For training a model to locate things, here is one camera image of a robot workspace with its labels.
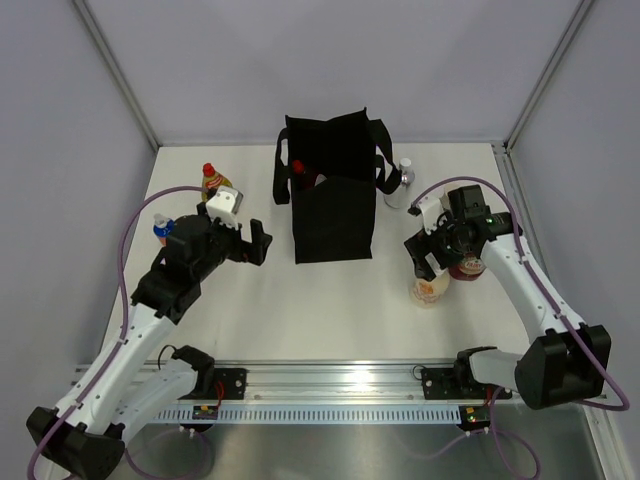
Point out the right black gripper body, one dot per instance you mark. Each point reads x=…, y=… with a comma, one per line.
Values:
x=446, y=241

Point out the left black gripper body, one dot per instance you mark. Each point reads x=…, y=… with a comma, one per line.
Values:
x=224, y=241

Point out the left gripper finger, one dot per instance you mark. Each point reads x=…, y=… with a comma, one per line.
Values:
x=260, y=240
x=254, y=254

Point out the cream lotion bottle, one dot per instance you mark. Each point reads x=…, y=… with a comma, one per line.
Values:
x=425, y=293

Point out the yellow dish soap bottle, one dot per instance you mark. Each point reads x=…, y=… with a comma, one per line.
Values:
x=212, y=179

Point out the red bottle white label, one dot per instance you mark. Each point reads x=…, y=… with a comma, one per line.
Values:
x=305, y=177

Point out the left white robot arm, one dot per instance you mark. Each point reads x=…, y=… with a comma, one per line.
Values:
x=88, y=430

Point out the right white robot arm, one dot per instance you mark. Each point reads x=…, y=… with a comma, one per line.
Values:
x=566, y=358

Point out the black canvas tote bag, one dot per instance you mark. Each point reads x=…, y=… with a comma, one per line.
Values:
x=335, y=220

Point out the dark red Fairy bottle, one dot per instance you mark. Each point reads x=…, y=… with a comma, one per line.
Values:
x=468, y=269

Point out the orange bottle blue cap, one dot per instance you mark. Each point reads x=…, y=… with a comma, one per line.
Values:
x=162, y=227

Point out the silver metal bottle white cap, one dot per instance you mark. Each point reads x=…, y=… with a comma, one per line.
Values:
x=399, y=199

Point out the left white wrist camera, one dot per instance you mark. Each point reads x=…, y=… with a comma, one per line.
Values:
x=223, y=205

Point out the aluminium mounting rail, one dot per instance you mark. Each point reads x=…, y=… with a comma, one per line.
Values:
x=333, y=382

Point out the white slotted cable duct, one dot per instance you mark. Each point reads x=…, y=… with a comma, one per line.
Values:
x=309, y=415

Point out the right aluminium frame post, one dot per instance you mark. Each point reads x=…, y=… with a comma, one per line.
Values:
x=558, y=54

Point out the aluminium frame post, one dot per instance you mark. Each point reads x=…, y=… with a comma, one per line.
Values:
x=113, y=68
x=558, y=54

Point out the left aluminium frame post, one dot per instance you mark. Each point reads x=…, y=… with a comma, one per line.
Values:
x=113, y=68

